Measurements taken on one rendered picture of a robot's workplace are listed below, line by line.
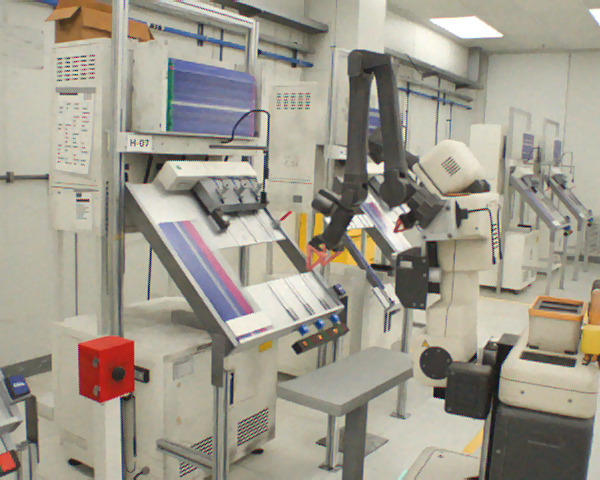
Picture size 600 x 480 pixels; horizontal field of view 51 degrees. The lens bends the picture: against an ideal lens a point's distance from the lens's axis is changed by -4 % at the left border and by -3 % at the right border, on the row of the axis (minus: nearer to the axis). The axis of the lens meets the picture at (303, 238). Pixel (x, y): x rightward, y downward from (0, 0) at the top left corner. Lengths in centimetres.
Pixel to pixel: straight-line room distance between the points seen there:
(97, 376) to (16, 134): 216
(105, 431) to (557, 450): 124
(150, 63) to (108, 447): 131
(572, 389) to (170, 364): 132
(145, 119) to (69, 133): 32
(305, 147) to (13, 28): 170
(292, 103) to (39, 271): 174
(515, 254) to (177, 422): 493
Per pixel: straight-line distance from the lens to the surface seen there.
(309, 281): 258
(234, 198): 255
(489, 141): 683
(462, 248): 192
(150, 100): 238
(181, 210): 239
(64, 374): 276
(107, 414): 193
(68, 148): 256
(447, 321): 194
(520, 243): 676
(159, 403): 235
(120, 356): 188
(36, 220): 386
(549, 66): 995
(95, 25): 262
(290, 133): 361
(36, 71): 386
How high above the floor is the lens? 133
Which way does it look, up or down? 7 degrees down
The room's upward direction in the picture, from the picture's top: 2 degrees clockwise
